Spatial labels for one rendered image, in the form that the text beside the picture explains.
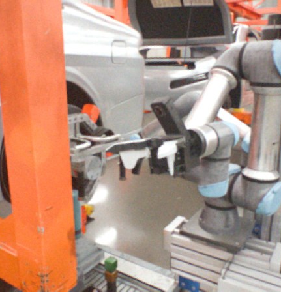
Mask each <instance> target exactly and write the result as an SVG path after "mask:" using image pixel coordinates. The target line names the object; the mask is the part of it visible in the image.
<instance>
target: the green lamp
mask: <svg viewBox="0 0 281 292"><path fill-rule="evenodd" d="M116 268H118V259H116V258H114V257H111V256H109V257H108V258H107V259H105V260H104V269H106V270H108V271H110V272H113V271H114V270H115V269H116Z"/></svg>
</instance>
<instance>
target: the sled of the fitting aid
mask: <svg viewBox="0 0 281 292"><path fill-rule="evenodd" d="M103 259H104V249H102V248H99V247H97V246H96V250H95V251H93V252H92V253H90V254H89V255H87V256H86V257H85V258H83V259H82V260H81V261H79V262H77V263H76V265H77V267H80V268H81V269H82V270H83V271H84V274H85V273H86V272H88V271H89V270H91V269H92V268H93V267H94V266H96V265H97V264H99V263H100V262H101V261H102V260H103Z"/></svg>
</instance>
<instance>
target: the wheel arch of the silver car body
mask: <svg viewBox="0 0 281 292"><path fill-rule="evenodd" d="M66 85H67V104H70V105H73V106H76V107H78V108H80V109H81V110H83V108H84V105H85V104H90V105H95V106H96V107H97V108H98V105H97V104H96V102H95V100H94V98H93V97H92V96H91V95H90V93H89V92H88V91H87V90H86V89H85V88H84V87H82V86H81V85H80V84H78V83H76V82H75V81H72V80H68V79H66ZM95 124H96V125H97V126H98V127H101V126H104V127H105V125H104V120H103V118H102V114H101V112H100V113H99V115H98V118H97V120H96V123H95ZM3 136H4V131H3V135H2V138H1V143H0V151H1V144H2V140H3ZM0 193H1V197H2V199H3V202H4V197H3V194H2V191H1V185H0Z"/></svg>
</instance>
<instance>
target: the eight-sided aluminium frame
mask: <svg viewBox="0 0 281 292"><path fill-rule="evenodd" d="M76 122H79V123H81V124H82V125H83V127H84V128H85V129H86V130H87V131H88V133H90V135H91V134H92V133H93V131H94V130H95V128H96V127H98V126H97V125H96V124H95V123H94V122H93V121H92V120H91V119H90V116H88V114H86V113H75V114H71V115H68V123H69V124H70V123H72V124H73V123H76ZM101 143H105V141H104V142H96V144H94V146H95V145H99V144H101ZM95 157H98V158H100V160H101V162H102V171H101V173H100V175H99V176H98V177H97V178H96V179H95V180H88V182H87V184H86V185H85V195H86V200H84V201H81V206H82V205H84V204H86V203H88V202H90V201H91V199H92V198H93V195H94V193H95V191H96V189H97V187H98V185H99V183H100V181H101V179H102V177H103V175H104V174H105V171H106V151H102V152H99V153H96V154H95Z"/></svg>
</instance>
